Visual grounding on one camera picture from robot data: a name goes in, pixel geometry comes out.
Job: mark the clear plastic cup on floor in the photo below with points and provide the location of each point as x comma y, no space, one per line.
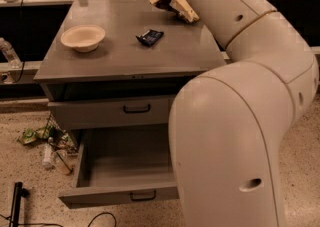
60,161

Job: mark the plastic bottle on floor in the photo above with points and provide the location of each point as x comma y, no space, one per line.
46,160

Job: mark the open lower grey drawer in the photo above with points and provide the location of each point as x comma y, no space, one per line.
122,165

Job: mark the green snack bag on floor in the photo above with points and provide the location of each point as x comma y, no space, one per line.
30,135

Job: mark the metal railing beam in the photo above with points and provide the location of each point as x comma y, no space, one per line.
136,62

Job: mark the black stand on floor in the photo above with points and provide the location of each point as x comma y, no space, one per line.
19,193

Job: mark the clear plastic bottle on rail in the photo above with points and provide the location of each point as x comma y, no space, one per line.
10,54

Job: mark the grey drawer cabinet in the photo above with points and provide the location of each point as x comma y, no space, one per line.
123,21

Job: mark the upper grey drawer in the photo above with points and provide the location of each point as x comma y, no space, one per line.
117,112

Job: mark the dark blue rxbar wrapper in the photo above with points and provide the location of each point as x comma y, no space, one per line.
150,37

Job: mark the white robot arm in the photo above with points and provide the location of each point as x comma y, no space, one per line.
227,124

